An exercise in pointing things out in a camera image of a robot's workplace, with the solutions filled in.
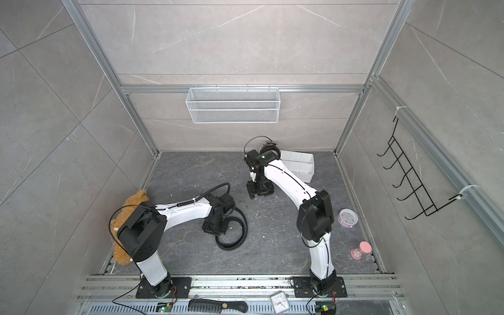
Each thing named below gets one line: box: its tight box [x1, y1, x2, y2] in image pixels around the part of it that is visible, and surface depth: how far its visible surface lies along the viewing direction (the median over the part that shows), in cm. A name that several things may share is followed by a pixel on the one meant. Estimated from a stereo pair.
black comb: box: [187, 299, 249, 314], surface depth 71 cm
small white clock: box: [270, 290, 291, 315], surface depth 70 cm
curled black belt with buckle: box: [215, 206, 249, 252], surface depth 85 cm
